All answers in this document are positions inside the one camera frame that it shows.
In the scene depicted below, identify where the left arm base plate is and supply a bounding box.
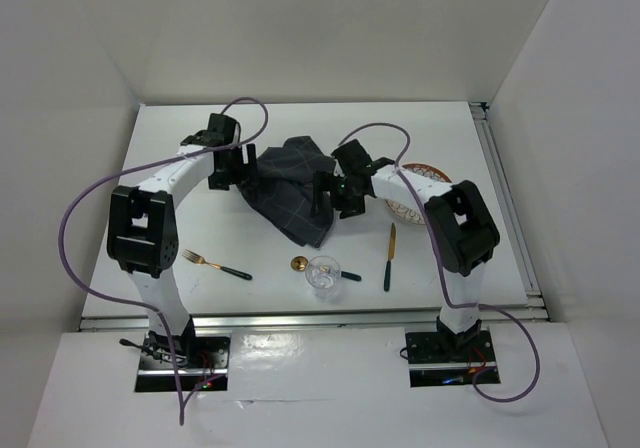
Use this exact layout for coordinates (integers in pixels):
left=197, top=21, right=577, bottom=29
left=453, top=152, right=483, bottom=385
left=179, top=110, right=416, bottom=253
left=119, top=336, right=231, bottom=393

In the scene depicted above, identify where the gold knife green handle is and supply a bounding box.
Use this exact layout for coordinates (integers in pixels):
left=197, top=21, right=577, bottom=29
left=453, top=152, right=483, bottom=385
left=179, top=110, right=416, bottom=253
left=383, top=223, right=397, bottom=292

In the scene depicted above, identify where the gold spoon green handle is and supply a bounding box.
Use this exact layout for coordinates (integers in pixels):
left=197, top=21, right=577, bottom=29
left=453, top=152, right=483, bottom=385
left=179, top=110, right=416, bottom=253
left=290, top=256, right=362, bottom=282

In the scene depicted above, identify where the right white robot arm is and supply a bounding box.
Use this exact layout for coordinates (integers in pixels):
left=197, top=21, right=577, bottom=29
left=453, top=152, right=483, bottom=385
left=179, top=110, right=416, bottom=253
left=311, top=140, right=500, bottom=360

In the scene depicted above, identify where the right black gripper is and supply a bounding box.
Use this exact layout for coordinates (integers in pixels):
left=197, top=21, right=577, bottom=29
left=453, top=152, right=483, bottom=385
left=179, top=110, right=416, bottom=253
left=311, top=170, right=366, bottom=219

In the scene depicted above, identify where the aluminium right side rail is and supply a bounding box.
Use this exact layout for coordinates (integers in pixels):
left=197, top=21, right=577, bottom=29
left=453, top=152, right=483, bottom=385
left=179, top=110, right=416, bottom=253
left=469, top=102, right=551, bottom=323

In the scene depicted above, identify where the aluminium rail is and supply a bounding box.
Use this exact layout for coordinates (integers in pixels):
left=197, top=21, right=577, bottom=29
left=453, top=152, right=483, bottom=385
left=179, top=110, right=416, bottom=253
left=77, top=306, right=446, bottom=330
left=469, top=102, right=551, bottom=323

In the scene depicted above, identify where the floral patterned ceramic plate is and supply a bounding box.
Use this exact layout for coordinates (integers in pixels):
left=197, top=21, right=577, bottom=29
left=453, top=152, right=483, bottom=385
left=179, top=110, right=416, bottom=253
left=383, top=162, right=452, bottom=228

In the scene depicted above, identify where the aluminium front rail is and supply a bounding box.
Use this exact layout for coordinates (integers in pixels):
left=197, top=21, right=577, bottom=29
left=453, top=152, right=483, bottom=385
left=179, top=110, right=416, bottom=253
left=77, top=306, right=446, bottom=330

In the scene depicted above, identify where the gold fork green handle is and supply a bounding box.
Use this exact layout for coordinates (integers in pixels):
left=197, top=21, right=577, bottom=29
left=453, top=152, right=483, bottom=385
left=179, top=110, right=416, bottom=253
left=182, top=249, right=253, bottom=281

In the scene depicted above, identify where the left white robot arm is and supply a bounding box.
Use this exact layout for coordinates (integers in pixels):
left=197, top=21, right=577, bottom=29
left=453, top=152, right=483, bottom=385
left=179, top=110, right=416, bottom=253
left=107, top=113, right=258, bottom=367

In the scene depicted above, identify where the dark grey checked napkin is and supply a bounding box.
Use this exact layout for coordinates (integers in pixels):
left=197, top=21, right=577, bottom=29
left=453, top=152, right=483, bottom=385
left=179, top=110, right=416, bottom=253
left=240, top=136, right=335, bottom=249

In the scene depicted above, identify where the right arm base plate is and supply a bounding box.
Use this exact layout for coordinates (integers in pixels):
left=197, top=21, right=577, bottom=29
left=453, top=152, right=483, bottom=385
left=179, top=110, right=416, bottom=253
left=399, top=329, right=501, bottom=388

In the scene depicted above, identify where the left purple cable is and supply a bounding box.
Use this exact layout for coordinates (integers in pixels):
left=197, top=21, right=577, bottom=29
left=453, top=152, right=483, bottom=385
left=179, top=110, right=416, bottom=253
left=57, top=96, right=270, bottom=427

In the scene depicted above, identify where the clear drinking glass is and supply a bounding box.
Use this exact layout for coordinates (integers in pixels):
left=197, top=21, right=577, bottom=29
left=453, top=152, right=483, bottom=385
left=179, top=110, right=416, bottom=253
left=304, top=256, right=342, bottom=303

